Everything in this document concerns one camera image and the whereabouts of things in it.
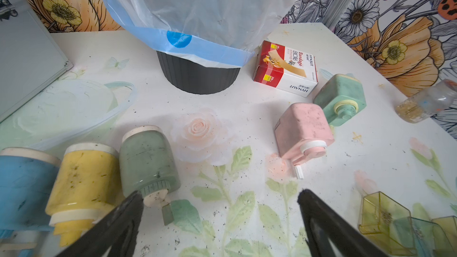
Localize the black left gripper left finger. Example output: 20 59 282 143
58 191 144 257

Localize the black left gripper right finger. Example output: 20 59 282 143
298 189 387 257

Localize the yellow pencil sharpener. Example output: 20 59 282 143
45 142 124 247

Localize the yellow transparent shavings tray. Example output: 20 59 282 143
358 192 417 257

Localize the dark green pencil sharpener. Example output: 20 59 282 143
119 125 181 226

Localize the pink pencil sharpener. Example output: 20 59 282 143
274 103 334 180

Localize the blue pencil sharpener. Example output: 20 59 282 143
1 147 61 241

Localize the blue transparent shavings tray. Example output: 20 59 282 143
393 217 455 257

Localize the mint green pencil sharpener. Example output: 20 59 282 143
313 74 367 127

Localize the floral table mat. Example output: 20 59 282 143
1 24 457 257

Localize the red white cardboard box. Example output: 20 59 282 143
253 40 318 98

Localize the silver metal case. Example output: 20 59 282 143
1 0 73 120

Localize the black bin with plastic liner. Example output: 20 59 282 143
104 0 296 95

